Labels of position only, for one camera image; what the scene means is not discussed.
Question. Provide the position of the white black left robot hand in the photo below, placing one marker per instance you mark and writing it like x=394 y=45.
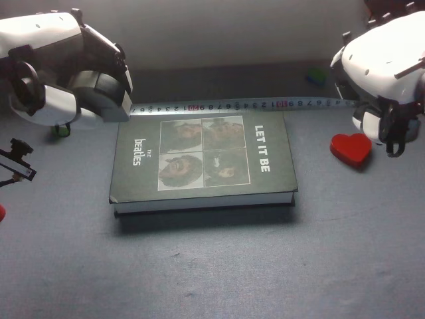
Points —
x=40 y=36

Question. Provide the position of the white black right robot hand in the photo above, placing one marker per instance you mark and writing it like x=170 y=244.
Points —
x=378 y=63

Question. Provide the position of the grey black tape measure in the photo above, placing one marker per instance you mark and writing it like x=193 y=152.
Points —
x=232 y=105

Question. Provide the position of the black hardcover book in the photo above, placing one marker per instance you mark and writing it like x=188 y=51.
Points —
x=265 y=186

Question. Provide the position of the green blue block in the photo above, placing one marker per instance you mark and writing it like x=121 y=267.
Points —
x=315 y=77

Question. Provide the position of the red heart block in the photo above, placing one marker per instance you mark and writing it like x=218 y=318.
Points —
x=352 y=149

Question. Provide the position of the green cylinder block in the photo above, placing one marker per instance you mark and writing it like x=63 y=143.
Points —
x=61 y=132

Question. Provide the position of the white backdrop board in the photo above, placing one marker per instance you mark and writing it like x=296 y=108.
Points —
x=199 y=30

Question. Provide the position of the small red block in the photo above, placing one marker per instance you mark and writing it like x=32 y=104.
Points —
x=2 y=213

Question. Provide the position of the grey tablecloth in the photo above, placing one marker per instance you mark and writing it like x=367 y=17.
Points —
x=199 y=272

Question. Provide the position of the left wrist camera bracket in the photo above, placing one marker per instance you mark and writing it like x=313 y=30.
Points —
x=18 y=163

